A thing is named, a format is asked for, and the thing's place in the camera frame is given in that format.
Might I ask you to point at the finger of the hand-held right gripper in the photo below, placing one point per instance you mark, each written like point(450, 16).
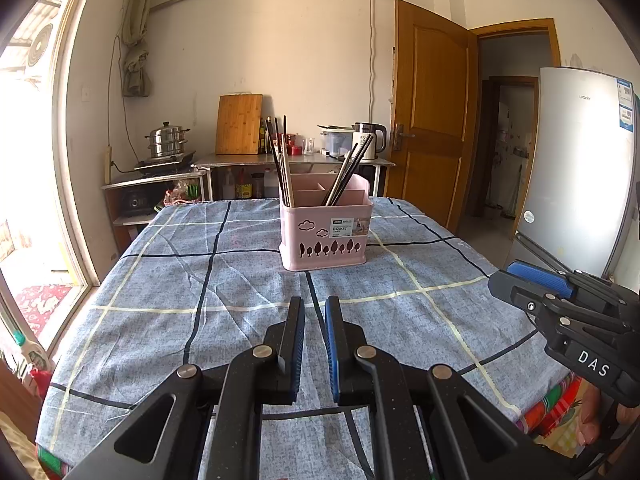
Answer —
point(515, 290)
point(540, 272)

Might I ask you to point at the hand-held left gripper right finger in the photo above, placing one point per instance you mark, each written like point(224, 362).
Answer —
point(331, 350)

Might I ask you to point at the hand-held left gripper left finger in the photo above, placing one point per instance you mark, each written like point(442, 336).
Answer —
point(299, 340)

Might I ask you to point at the pink plastic utensil basket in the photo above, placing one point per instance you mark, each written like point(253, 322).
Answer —
point(320, 255)

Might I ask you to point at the beige chopstick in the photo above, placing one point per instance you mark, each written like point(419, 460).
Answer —
point(288, 187)
point(285, 175)

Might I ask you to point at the silver metal chopstick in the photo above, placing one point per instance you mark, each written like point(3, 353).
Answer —
point(340, 175)

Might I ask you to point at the silver refrigerator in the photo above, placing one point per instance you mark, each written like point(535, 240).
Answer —
point(570, 160)

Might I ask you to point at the blue plaid tablecloth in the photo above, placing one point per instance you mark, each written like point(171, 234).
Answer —
point(150, 285)

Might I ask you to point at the dark sauce bottle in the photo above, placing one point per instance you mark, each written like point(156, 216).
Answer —
point(243, 187)

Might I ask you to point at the steel kitchen table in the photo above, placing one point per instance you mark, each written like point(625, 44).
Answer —
point(240, 159)

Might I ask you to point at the wooden door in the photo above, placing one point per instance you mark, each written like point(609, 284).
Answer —
point(435, 110)

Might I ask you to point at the clear glass cup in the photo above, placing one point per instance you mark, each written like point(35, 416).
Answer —
point(308, 146)

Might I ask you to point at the clear plastic container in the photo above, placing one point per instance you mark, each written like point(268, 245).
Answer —
point(337, 142)

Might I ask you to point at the white electric kettle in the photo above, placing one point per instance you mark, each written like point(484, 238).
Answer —
point(362, 142)

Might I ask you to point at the black small appliance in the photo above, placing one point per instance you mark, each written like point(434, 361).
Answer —
point(136, 204)

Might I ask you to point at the black induction cooker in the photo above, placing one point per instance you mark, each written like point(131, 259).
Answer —
point(165, 162)

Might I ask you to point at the wooden cutting board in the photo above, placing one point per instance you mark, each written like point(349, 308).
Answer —
point(239, 125)

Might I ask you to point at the white side rack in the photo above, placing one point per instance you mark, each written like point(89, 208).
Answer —
point(135, 181)

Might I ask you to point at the steel steamer pot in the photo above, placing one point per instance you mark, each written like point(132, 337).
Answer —
point(167, 142)

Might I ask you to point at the red patterned rug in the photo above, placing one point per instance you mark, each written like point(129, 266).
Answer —
point(42, 305)

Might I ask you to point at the beige power strip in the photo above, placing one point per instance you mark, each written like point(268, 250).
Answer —
point(107, 165)

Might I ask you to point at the white green mop head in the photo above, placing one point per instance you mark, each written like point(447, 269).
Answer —
point(32, 350)

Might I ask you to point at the beige wrapped pipe bundle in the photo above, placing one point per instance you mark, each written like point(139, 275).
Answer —
point(136, 70)

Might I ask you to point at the outdoor air conditioner unit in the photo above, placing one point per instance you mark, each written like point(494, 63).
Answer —
point(40, 45)

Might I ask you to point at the wall calendar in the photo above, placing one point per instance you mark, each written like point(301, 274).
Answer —
point(393, 75)

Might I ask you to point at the wooden door frame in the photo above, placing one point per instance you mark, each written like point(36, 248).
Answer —
point(515, 27)

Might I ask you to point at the white window frame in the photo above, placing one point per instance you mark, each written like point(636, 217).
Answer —
point(65, 110)

